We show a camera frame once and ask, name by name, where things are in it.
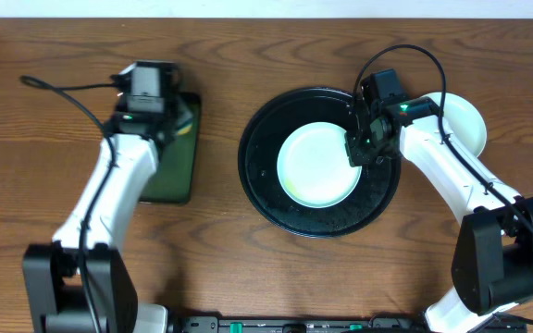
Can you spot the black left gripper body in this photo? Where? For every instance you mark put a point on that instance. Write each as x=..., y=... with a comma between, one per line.
x=179, y=117

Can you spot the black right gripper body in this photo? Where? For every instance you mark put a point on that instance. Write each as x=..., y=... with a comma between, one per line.
x=356, y=151

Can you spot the green and yellow sponge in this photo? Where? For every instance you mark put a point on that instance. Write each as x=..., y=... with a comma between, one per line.
x=184, y=120

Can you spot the mint green plate with stain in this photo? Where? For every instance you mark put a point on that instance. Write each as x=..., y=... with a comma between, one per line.
x=313, y=167

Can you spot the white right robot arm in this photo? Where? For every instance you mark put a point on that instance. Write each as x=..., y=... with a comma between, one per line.
x=492, y=267

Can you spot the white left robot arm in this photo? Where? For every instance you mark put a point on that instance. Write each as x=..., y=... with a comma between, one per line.
x=79, y=282

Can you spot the black rectangular tray with water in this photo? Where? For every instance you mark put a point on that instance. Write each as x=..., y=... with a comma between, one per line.
x=172, y=183

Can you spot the round black serving tray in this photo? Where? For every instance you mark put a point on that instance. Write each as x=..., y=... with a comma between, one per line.
x=257, y=156

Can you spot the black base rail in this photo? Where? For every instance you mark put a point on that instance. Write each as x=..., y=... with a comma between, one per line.
x=216, y=324

